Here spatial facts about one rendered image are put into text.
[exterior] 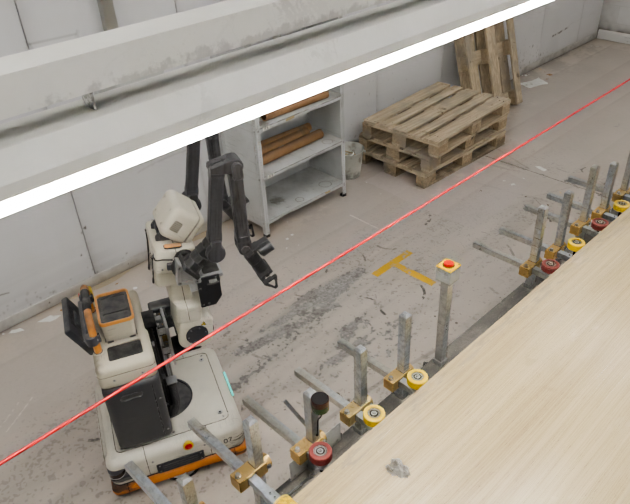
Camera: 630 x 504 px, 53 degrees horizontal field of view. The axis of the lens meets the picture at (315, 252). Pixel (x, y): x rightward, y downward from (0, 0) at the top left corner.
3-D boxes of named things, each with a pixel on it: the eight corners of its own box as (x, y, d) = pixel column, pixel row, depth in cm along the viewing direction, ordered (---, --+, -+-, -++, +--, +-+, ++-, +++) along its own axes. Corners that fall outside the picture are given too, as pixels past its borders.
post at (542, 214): (523, 288, 321) (538, 205, 294) (527, 285, 323) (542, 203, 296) (530, 291, 319) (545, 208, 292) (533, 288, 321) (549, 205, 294)
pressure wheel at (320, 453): (305, 471, 224) (303, 449, 217) (321, 457, 228) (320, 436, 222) (321, 484, 219) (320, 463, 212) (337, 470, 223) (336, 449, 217)
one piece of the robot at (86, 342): (99, 370, 278) (64, 341, 264) (91, 322, 305) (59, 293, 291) (121, 355, 278) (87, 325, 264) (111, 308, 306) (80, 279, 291)
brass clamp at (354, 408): (338, 419, 241) (338, 410, 238) (362, 399, 248) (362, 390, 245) (350, 428, 237) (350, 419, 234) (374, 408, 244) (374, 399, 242)
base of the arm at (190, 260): (177, 254, 265) (183, 270, 256) (190, 241, 264) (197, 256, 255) (192, 265, 270) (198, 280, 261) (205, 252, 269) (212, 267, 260)
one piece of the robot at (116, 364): (124, 471, 302) (80, 339, 255) (110, 392, 344) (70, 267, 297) (194, 448, 311) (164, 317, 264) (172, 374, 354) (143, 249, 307)
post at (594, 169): (573, 244, 348) (590, 165, 321) (576, 242, 350) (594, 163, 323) (579, 247, 346) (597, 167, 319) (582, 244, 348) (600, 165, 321)
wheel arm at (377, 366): (337, 348, 274) (336, 340, 272) (342, 344, 276) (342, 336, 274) (417, 400, 248) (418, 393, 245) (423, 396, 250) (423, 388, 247)
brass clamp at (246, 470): (230, 483, 206) (228, 473, 203) (262, 458, 214) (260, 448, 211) (242, 495, 203) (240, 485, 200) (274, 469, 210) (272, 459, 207)
